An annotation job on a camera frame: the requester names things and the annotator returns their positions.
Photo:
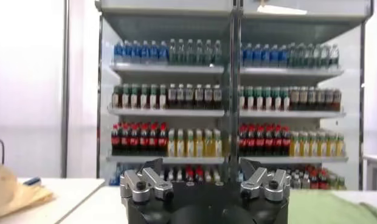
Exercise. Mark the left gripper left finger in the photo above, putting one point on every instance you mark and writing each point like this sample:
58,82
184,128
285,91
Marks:
155,182

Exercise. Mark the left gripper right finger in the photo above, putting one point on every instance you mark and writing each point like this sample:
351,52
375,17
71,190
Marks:
255,182

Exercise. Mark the light green polo shirt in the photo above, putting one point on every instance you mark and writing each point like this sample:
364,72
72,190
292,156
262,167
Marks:
322,210

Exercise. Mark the red cap cola bottle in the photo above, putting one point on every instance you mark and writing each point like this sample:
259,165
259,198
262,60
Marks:
269,142
199,173
153,141
260,142
323,179
163,141
278,142
313,178
286,142
243,142
251,142
115,141
144,141
189,173

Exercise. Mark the yellow juice bottle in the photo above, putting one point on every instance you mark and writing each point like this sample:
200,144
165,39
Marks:
190,146
218,146
294,147
330,147
340,147
312,147
171,146
303,147
208,146
199,146
180,146
321,147

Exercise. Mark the white beverage display shelf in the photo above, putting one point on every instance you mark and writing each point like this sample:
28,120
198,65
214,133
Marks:
292,114
164,113

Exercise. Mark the green cap tea bottle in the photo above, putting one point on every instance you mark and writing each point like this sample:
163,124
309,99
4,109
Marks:
250,102
144,100
116,100
285,102
267,102
153,100
162,100
125,100
276,102
242,102
134,100
258,102

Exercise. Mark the white cap dark tea bottle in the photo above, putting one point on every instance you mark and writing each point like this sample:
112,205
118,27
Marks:
189,95
172,95
180,95
217,95
199,95
208,95

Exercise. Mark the tan label dark tea bottle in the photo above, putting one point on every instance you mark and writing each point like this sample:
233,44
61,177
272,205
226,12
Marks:
328,97
337,97
311,97
294,97
303,97
320,97

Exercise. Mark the white table with legs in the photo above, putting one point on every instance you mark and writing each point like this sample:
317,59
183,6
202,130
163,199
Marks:
374,159

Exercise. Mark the navy white striped cloth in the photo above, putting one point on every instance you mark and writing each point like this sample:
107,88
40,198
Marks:
32,181

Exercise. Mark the blue label water bottle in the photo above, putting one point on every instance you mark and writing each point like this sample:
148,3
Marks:
257,56
145,53
265,56
118,53
154,53
248,56
282,56
274,56
127,53
136,53
163,53

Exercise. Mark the clear green water bottle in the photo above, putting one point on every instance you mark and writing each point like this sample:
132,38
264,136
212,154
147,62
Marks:
208,54
292,58
317,58
300,58
325,58
334,58
190,54
181,54
199,54
172,54
309,58
218,54

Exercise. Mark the pale yellow shirt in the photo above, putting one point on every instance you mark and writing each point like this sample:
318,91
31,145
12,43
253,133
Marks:
12,194

